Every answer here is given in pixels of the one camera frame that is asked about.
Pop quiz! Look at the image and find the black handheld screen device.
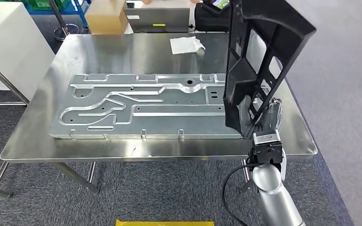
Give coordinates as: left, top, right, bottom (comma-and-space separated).
210, 0, 231, 10

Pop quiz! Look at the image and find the stainless steel table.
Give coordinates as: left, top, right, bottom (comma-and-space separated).
0, 37, 30, 199

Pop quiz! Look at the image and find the brown cardboard box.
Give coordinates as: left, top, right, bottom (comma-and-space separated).
84, 0, 129, 35

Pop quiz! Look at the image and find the blue metal rack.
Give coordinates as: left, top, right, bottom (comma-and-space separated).
25, 0, 91, 31

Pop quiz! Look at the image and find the stainless steel workbench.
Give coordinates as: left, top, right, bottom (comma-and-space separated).
0, 32, 318, 193

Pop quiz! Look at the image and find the green plastic crate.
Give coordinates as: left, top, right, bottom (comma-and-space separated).
22, 0, 72, 11

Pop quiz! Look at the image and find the dark post chrome base stanchion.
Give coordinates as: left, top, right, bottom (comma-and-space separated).
47, 0, 90, 41

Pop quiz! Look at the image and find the black plastic frame part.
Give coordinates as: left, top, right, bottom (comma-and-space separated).
223, 0, 317, 139

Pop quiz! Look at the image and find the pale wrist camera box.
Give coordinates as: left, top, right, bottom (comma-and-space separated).
250, 129, 284, 165

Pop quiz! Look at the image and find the white cloth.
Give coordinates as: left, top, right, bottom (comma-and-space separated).
169, 36, 206, 56

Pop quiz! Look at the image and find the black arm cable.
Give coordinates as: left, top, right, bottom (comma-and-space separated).
222, 162, 263, 226

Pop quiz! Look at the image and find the grey laptop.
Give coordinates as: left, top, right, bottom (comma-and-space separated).
123, 8, 190, 34

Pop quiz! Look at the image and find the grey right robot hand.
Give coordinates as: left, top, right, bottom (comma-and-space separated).
236, 94, 284, 138

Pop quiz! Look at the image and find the aluminium fixture plate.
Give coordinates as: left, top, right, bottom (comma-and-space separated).
49, 73, 243, 140

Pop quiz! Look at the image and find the black bag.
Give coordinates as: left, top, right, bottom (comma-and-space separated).
194, 2, 231, 33

